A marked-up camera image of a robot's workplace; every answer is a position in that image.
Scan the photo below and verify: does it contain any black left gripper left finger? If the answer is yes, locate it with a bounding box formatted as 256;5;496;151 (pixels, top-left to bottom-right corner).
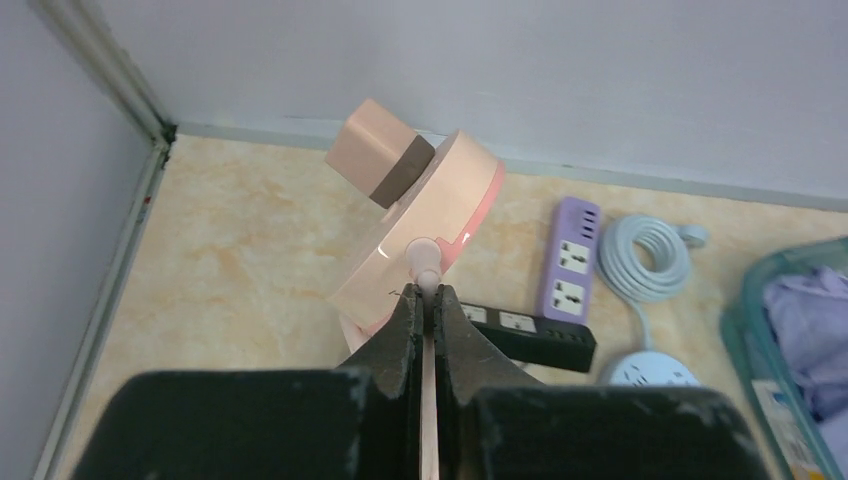
72;284;423;479

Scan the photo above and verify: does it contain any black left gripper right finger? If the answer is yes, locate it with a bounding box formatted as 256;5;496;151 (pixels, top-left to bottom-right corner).
433;285;769;479

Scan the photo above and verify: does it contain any black power strip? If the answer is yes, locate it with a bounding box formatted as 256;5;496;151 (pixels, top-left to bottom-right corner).
461;303;597;373

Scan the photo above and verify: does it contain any blue round power socket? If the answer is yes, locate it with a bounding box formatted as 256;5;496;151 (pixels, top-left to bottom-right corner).
597;350;701;387

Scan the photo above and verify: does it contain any purple power strip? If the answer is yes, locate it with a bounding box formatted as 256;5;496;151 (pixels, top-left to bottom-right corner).
536;197;602;325

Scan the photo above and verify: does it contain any pink round power socket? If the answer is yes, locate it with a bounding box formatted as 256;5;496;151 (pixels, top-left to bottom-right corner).
329;130;505;334

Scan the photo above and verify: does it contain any pink plug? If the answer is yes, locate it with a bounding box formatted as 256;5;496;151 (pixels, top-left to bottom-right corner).
325;98;435;209

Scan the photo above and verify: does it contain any teal plastic basin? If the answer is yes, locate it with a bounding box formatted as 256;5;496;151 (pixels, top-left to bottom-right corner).
720;237;847;479

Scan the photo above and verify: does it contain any lavender cloth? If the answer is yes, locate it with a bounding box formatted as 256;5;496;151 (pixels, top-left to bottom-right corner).
763;267;847;475

